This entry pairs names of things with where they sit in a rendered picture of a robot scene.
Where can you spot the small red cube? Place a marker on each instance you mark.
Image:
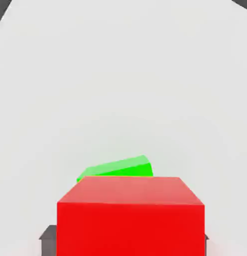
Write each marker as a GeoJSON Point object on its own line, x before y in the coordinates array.
{"type": "Point", "coordinates": [130, 224]}

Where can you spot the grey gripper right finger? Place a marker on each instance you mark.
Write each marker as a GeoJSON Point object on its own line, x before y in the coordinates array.
{"type": "Point", "coordinates": [206, 246]}

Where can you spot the small green cube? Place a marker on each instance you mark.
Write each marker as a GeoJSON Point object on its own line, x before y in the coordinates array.
{"type": "Point", "coordinates": [123, 168]}

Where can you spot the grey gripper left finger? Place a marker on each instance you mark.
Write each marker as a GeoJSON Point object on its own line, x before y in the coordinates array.
{"type": "Point", "coordinates": [49, 242]}

